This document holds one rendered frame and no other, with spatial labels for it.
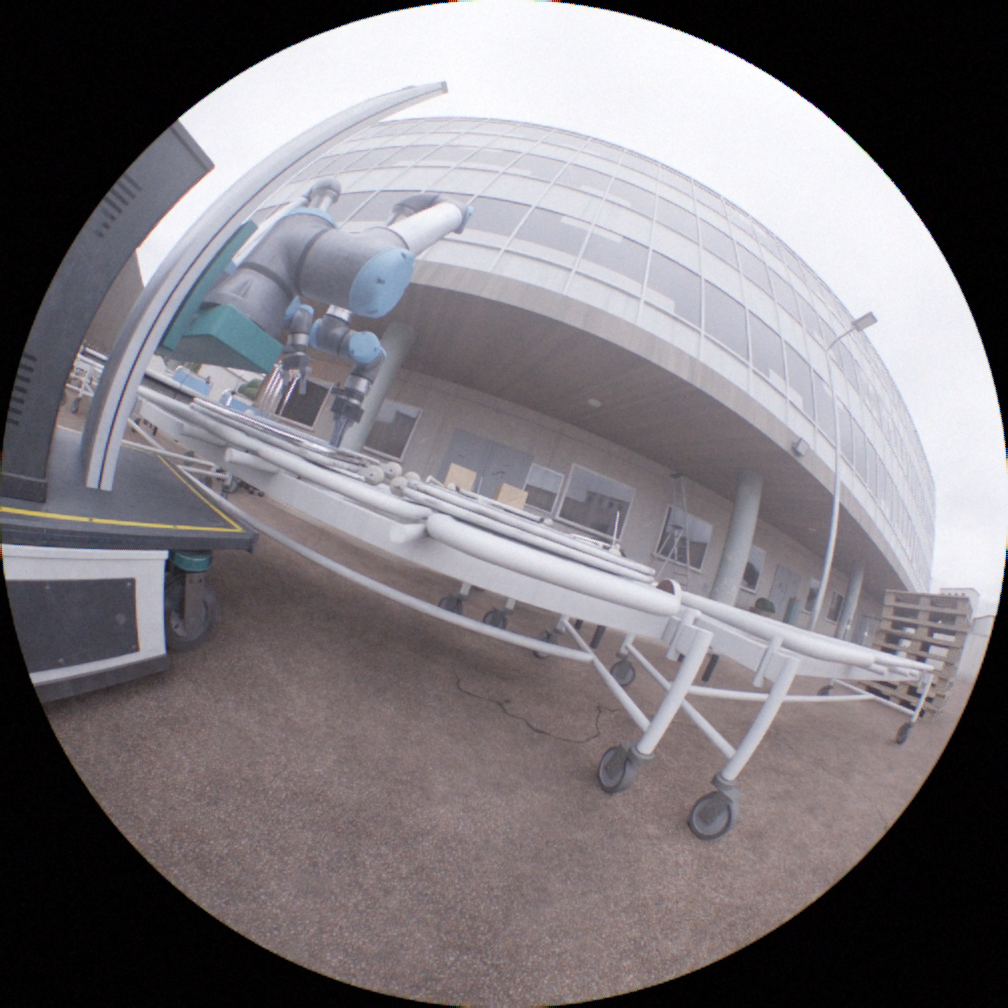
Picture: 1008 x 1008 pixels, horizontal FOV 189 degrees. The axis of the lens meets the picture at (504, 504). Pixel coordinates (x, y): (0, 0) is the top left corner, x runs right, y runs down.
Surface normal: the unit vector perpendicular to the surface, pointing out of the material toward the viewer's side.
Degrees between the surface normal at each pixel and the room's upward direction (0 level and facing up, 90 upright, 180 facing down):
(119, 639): 90
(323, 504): 90
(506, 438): 90
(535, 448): 90
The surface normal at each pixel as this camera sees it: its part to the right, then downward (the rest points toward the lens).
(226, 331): 0.94, 0.33
